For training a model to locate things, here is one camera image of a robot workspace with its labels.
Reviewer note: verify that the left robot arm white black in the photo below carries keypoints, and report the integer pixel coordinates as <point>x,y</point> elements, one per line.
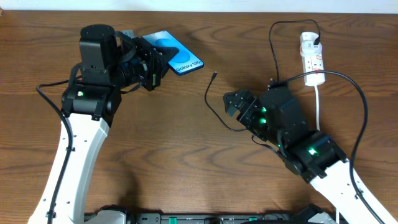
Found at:
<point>112,64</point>

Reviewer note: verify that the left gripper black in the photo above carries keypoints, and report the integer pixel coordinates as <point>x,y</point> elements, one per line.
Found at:
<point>155,64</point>

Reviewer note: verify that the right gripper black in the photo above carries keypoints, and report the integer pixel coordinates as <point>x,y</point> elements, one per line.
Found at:
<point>254,105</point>

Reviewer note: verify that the blue Galaxy smartphone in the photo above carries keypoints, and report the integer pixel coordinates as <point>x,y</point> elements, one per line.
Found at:
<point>184,61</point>

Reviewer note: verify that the white power strip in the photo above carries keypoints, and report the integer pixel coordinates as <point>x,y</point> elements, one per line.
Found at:
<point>312,60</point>

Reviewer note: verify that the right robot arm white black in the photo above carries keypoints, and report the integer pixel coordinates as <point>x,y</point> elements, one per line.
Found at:
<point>277,117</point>

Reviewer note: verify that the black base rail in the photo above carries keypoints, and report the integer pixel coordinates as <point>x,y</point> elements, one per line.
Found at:
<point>115,214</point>

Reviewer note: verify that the white charger adapter plug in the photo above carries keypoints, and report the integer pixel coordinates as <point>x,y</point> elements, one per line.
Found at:
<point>309,40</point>

